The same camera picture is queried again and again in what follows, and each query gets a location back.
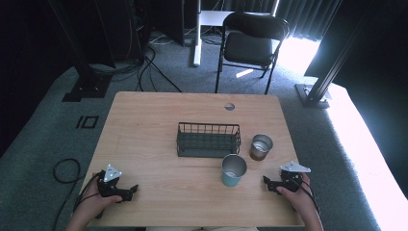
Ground person's right hand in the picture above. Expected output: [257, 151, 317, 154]
[276, 174, 317, 217]

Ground person's left hand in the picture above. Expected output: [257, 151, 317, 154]
[76, 174, 123, 222]

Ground brown metal cup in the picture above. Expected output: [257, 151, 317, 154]
[249, 134, 274, 162]

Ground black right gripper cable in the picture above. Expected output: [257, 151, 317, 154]
[296, 178, 321, 217]

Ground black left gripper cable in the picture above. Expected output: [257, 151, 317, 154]
[72, 172, 104, 213]

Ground black metal stand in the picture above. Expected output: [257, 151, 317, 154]
[294, 9, 367, 110]
[47, 0, 114, 103]

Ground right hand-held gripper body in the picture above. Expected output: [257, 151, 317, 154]
[272, 161, 312, 193]

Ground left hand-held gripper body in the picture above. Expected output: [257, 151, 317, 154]
[96, 163, 130, 202]

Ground dark computer tower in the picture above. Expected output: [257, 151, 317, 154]
[145, 0, 186, 48]

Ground black looped floor cable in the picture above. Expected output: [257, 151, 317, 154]
[51, 158, 86, 231]

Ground teal metal cup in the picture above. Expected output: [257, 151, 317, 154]
[220, 153, 248, 189]

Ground long black floor cable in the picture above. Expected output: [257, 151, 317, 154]
[136, 46, 183, 93]

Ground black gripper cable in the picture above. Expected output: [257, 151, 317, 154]
[72, 172, 104, 213]
[296, 178, 321, 217]

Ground black folding chair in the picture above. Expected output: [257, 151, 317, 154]
[215, 12, 292, 95]

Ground black wire basket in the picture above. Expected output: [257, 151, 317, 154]
[176, 121, 242, 159]

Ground bundle of floor cables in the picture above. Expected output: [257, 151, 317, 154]
[88, 59, 143, 83]

